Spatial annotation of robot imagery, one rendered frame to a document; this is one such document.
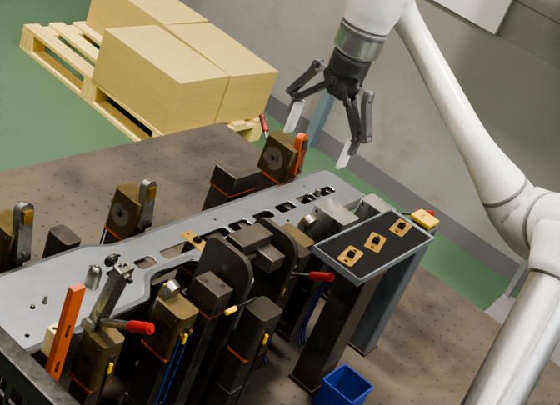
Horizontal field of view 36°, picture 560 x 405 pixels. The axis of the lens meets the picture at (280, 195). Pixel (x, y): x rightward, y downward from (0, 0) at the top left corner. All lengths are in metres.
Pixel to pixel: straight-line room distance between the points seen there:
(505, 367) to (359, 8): 0.68
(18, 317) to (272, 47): 3.73
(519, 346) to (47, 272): 0.97
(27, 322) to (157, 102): 2.73
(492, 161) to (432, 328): 1.15
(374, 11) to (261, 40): 3.80
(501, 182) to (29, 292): 0.97
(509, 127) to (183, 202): 2.22
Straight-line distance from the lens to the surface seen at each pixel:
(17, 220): 1.90
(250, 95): 4.75
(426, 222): 2.30
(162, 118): 4.39
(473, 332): 2.87
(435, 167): 4.81
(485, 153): 1.71
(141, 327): 1.62
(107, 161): 2.94
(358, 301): 2.14
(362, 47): 1.59
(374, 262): 2.03
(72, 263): 1.95
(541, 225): 1.69
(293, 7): 5.18
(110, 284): 1.63
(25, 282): 1.87
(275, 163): 2.63
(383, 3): 1.56
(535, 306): 1.63
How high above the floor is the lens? 2.18
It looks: 29 degrees down
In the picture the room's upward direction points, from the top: 22 degrees clockwise
